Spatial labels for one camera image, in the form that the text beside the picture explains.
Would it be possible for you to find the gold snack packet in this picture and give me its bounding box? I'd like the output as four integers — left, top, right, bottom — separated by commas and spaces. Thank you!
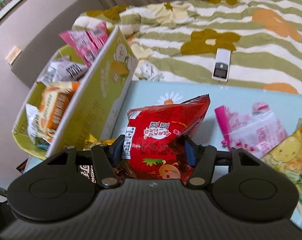
78, 139, 120, 188

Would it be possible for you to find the red snack packet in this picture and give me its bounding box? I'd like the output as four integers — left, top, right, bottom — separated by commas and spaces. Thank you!
122, 94, 210, 181

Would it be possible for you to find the white magenta snack packet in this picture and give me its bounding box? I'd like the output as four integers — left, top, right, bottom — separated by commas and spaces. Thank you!
214, 102, 288, 159

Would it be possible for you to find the orange white snack packet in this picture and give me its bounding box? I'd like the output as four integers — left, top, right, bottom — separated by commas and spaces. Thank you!
25, 81, 80, 147

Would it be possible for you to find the green yellow snack packet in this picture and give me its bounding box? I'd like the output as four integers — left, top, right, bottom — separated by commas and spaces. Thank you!
261, 119, 302, 215

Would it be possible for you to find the pink striped snack packet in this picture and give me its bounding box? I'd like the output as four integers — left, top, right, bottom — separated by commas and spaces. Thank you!
59, 21, 109, 68

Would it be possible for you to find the large white snack packet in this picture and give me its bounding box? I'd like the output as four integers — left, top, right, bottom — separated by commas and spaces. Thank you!
37, 57, 89, 86

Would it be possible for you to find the green cardboard box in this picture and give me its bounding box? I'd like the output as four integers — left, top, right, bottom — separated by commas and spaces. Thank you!
12, 26, 138, 160

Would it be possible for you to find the light blue daisy cloth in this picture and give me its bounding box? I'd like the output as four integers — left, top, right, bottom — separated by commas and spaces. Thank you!
23, 80, 302, 228

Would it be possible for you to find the white remote control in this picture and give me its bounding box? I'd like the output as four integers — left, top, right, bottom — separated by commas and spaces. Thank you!
212, 48, 231, 82

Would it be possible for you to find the grey headboard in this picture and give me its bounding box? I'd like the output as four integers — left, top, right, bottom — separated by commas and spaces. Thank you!
12, 0, 101, 88

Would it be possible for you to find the striped floral duvet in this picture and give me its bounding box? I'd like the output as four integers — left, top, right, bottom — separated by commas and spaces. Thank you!
72, 0, 302, 94

